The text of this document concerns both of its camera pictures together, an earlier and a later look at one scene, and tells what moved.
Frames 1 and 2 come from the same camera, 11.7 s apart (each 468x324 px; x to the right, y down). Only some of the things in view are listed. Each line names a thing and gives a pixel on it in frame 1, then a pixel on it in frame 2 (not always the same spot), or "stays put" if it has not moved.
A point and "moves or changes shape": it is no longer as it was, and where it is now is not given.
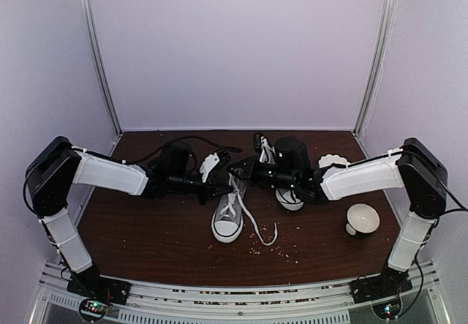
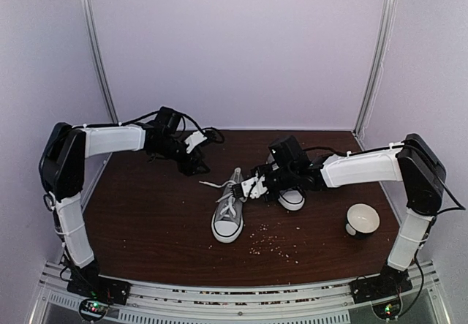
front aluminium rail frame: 328,302 stays put
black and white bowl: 362,218 stays put
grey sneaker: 288,200 stays put
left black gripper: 210,189 to 189,170
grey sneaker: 227,220 moves or changes shape
